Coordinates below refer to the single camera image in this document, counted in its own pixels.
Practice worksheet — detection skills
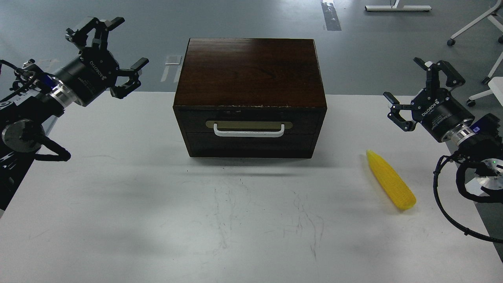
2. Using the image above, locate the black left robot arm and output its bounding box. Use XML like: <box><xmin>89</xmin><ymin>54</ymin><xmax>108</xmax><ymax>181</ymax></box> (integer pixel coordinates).
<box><xmin>0</xmin><ymin>17</ymin><xmax>149</xmax><ymax>211</ymax></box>

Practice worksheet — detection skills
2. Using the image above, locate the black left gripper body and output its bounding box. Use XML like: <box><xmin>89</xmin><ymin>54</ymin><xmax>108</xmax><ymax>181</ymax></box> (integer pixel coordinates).
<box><xmin>55</xmin><ymin>48</ymin><xmax>119</xmax><ymax>107</ymax></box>

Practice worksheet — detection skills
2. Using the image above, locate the yellow corn cob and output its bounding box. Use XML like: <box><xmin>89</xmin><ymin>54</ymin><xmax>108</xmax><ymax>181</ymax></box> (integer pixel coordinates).
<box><xmin>366</xmin><ymin>150</ymin><xmax>417</xmax><ymax>211</ymax></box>

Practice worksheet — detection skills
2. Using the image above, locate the white chair leg with castor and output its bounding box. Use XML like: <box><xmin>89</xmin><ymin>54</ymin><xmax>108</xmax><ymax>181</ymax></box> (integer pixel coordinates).
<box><xmin>466</xmin><ymin>53</ymin><xmax>503</xmax><ymax>107</ymax></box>

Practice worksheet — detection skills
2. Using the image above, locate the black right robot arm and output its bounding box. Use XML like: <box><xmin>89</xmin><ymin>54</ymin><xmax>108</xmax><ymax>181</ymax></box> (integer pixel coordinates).
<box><xmin>383</xmin><ymin>57</ymin><xmax>502</xmax><ymax>204</ymax></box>

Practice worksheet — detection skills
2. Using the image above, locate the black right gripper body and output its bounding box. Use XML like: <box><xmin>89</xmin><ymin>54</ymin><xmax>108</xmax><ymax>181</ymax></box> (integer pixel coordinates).
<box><xmin>411</xmin><ymin>88</ymin><xmax>475</xmax><ymax>143</ymax></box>

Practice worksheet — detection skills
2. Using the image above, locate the white table leg base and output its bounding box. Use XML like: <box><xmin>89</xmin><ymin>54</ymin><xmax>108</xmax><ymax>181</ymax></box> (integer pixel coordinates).
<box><xmin>364</xmin><ymin>0</ymin><xmax>432</xmax><ymax>11</ymax></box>

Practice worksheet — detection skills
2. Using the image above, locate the dark wooden drawer cabinet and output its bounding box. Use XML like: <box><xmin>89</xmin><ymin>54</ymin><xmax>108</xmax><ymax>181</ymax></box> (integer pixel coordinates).
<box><xmin>173</xmin><ymin>38</ymin><xmax>327</xmax><ymax>159</ymax></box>

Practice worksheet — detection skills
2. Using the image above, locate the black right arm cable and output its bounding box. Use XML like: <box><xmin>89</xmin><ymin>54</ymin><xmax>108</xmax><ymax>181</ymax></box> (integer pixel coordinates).
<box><xmin>433</xmin><ymin>154</ymin><xmax>503</xmax><ymax>243</ymax></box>

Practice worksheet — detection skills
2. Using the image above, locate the wooden drawer with white handle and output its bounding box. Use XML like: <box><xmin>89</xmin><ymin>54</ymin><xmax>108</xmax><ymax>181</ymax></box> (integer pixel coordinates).
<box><xmin>176</xmin><ymin>110</ymin><xmax>320</xmax><ymax>136</ymax></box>

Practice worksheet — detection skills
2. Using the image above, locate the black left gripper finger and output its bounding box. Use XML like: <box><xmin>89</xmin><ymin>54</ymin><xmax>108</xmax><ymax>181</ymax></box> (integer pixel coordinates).
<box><xmin>109</xmin><ymin>57</ymin><xmax>149</xmax><ymax>99</ymax></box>
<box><xmin>65</xmin><ymin>17</ymin><xmax>125</xmax><ymax>51</ymax></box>

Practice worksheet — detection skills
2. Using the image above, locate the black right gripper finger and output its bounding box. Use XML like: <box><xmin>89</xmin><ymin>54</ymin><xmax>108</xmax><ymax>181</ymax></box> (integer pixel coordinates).
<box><xmin>413</xmin><ymin>57</ymin><xmax>466</xmax><ymax>93</ymax></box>
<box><xmin>383</xmin><ymin>92</ymin><xmax>417</xmax><ymax>131</ymax></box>

